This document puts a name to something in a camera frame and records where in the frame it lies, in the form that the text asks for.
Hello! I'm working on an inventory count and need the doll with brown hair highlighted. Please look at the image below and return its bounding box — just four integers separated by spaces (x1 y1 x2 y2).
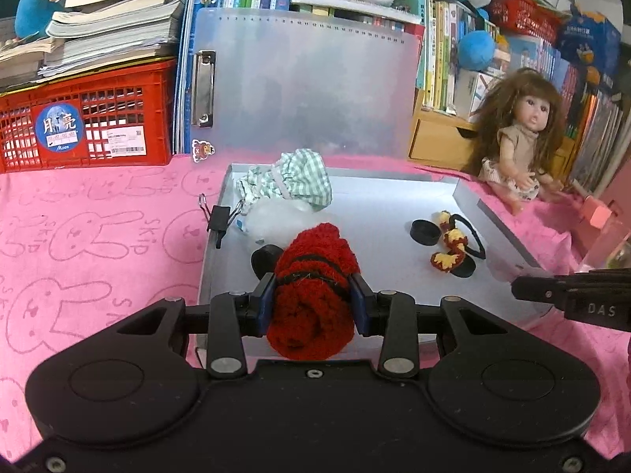
468 68 573 216

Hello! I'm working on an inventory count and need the wooden drawer box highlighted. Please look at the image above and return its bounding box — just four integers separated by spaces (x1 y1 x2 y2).
408 103 577 178

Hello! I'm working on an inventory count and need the pink rabbit print towel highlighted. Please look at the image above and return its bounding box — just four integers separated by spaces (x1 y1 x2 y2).
0 155 631 454

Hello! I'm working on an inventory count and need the blue printed box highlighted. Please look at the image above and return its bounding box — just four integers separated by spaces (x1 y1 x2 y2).
557 4 623 80

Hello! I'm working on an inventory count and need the row of thin colourful books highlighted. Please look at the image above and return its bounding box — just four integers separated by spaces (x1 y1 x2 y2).
508 34 631 198

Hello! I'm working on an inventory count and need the red knitted cloth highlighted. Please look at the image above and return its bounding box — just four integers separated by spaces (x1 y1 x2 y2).
266 223 362 361

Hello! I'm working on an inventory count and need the red plastic crate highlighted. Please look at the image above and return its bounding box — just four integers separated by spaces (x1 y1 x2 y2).
0 56 177 173

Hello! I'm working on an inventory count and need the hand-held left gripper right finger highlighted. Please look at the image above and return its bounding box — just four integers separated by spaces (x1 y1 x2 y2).
347 272 521 380

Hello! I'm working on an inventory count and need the row of upright children's books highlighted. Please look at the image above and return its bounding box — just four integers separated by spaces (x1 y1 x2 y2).
172 0 498 158

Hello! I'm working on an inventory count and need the pink box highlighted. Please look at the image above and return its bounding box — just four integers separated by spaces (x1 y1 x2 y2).
582 158 631 230

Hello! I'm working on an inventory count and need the white shallow cardboard box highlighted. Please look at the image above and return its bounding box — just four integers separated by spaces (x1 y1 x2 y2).
194 162 558 370

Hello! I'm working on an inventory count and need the stack of lying books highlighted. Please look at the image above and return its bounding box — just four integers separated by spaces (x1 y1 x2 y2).
0 0 190 92

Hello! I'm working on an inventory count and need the yellow red crocheted hair tie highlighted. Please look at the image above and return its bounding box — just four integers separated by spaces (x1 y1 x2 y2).
429 211 487 273

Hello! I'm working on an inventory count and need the black binder clip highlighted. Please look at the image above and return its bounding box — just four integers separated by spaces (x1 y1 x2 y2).
198 193 245 250

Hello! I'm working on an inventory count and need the translucent clipboard folder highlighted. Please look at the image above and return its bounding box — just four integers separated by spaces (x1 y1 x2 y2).
190 7 425 158

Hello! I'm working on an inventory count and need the blue white plush toy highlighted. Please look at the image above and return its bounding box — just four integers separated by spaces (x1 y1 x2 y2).
419 0 496 72

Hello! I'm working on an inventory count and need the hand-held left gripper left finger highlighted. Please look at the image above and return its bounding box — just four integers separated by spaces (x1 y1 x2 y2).
113 272 277 380

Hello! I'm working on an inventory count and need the green checked doll dress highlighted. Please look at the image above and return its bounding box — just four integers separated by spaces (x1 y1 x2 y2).
235 149 333 212

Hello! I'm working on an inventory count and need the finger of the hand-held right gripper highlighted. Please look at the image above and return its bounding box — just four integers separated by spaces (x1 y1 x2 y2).
512 275 568 309

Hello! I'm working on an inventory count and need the red mesh basket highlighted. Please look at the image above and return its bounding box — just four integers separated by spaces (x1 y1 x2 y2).
488 0 565 35

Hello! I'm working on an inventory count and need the translucent plastic bag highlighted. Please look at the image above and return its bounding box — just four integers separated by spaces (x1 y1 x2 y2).
235 199 316 247

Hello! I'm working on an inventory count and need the blue white cat plush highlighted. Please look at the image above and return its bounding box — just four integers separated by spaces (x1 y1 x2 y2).
15 0 70 40

